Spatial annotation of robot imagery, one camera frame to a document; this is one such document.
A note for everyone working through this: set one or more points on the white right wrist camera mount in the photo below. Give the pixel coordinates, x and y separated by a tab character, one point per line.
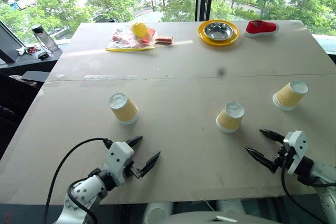
296	142

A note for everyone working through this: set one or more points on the red shoe with white sole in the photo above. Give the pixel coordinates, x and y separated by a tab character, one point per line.
260	27

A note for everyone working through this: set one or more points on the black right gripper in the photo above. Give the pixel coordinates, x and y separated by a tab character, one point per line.
282	156

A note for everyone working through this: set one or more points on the pale rounded shape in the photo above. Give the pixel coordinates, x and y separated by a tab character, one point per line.
158	211

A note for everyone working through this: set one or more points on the small black round case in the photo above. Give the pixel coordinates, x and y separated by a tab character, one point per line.
43	56

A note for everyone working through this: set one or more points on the clear plastic bag of toys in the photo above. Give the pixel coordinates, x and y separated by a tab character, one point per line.
120	40

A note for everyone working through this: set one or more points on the dark slanted panel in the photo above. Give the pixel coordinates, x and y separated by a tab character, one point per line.
9	44

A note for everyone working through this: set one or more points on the shiny metal bowl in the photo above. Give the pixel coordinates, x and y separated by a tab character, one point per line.
218	31

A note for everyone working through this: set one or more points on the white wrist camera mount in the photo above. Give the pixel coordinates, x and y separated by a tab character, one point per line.
296	142
118	155

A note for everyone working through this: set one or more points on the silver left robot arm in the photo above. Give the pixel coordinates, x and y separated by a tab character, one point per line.
84	192

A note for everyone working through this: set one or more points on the black flat chair part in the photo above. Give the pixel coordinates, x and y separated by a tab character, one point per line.
35	75

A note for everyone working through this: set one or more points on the clear water bottle black lid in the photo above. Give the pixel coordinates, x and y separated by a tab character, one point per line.
47	39

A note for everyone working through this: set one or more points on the red table tennis paddle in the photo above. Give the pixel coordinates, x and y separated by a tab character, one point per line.
164	40

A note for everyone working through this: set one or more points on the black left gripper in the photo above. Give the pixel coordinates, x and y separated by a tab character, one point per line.
131	170

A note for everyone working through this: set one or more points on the yellow round plate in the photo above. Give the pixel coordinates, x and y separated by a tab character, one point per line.
236	37

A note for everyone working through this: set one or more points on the clear tape strip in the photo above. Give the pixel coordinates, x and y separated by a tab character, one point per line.
110	77

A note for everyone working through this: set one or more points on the small white gadget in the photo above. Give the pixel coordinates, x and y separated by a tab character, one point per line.
21	51

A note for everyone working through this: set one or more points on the yellow round toy ball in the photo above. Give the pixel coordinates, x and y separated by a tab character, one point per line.
140	30

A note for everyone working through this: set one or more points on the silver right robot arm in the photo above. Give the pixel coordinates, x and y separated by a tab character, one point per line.
325	172

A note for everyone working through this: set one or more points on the dark side cabinet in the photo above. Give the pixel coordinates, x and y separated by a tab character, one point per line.
31	64

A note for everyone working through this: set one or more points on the yellow ribbed paper cup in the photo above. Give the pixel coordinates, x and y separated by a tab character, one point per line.
287	95
230	119
126	111

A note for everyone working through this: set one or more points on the grey curved robot torso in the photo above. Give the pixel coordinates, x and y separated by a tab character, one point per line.
199	218

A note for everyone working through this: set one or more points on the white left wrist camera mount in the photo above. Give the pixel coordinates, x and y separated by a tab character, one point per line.
118	155

